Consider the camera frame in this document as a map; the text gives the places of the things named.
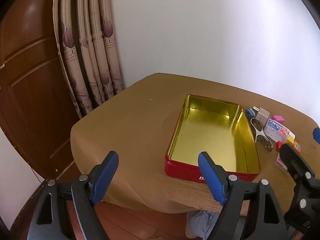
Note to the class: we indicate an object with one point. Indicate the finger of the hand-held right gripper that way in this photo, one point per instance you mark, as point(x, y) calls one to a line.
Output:
point(317, 135)
point(293, 162)

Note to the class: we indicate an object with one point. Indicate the brown wooden door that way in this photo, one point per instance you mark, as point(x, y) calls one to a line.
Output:
point(32, 92)

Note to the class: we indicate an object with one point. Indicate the orange patterned block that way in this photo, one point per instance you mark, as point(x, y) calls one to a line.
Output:
point(296, 146)

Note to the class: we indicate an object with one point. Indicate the person's leg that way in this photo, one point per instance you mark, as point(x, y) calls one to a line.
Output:
point(200, 223)

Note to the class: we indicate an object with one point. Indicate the small blue clip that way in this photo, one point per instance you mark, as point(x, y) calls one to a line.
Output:
point(249, 113)

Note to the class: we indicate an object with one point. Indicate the small beige box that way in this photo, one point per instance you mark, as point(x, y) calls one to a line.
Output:
point(262, 117)

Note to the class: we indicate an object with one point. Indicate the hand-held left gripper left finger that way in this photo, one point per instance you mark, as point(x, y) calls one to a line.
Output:
point(107, 175)

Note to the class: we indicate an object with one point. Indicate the red tin box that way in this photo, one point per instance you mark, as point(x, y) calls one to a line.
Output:
point(212, 135)

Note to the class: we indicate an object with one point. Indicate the beige leaf print curtain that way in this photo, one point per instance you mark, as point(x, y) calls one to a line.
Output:
point(85, 55)

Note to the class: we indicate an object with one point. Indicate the yellow wooden block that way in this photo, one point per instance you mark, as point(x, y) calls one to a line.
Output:
point(291, 138)

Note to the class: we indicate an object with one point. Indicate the red wooden block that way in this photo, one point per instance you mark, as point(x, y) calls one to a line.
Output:
point(280, 145)

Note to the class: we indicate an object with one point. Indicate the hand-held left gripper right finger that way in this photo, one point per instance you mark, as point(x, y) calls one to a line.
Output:
point(211, 177)

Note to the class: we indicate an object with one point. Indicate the clear plastic box red label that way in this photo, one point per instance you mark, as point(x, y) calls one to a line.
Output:
point(276, 128)

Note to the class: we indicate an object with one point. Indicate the pink eraser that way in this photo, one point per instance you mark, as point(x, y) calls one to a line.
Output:
point(278, 118)

